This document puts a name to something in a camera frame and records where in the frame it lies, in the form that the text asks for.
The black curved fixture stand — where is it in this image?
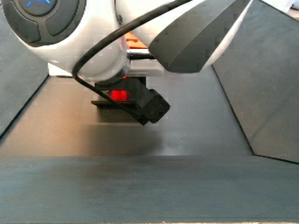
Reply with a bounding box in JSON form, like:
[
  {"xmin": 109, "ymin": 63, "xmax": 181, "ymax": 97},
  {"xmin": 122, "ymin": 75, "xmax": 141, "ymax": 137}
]
[{"xmin": 91, "ymin": 76, "xmax": 146, "ymax": 109}]

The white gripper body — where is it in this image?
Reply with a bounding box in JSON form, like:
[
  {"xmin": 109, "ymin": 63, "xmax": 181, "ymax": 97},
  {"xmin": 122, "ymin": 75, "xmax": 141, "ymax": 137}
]
[{"xmin": 47, "ymin": 48, "xmax": 165, "ymax": 78}]

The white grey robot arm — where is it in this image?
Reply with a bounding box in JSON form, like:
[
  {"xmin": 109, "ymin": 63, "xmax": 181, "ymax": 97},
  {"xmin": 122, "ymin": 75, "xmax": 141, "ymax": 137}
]
[{"xmin": 2, "ymin": 0, "xmax": 254, "ymax": 83}]

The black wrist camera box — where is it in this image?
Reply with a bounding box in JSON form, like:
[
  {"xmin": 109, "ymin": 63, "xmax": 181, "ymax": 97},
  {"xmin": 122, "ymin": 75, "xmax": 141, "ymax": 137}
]
[{"xmin": 118, "ymin": 78, "xmax": 171, "ymax": 125}]

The black cable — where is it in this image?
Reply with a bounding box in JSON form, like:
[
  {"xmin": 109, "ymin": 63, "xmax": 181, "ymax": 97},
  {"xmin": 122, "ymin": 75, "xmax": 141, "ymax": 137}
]
[{"xmin": 71, "ymin": 0, "xmax": 194, "ymax": 124}]

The red block with shaped holes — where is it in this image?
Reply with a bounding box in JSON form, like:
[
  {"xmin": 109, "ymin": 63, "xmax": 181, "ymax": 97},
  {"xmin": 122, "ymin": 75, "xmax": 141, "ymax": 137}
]
[{"xmin": 126, "ymin": 32, "xmax": 147, "ymax": 49}]

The red star profile bar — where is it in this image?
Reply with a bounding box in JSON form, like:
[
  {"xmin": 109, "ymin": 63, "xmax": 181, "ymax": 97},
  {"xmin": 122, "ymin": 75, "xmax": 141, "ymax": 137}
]
[{"xmin": 110, "ymin": 90, "xmax": 129, "ymax": 102}]

